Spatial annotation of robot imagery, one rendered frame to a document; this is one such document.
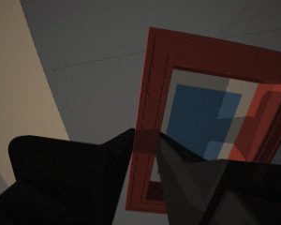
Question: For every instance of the red picture frame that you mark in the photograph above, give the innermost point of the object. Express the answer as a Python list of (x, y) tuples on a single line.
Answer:
[(217, 98)]

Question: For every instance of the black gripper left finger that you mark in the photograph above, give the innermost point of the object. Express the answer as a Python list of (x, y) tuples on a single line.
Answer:
[(102, 168)]

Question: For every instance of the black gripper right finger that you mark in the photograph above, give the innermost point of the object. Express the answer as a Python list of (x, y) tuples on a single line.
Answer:
[(193, 186)]

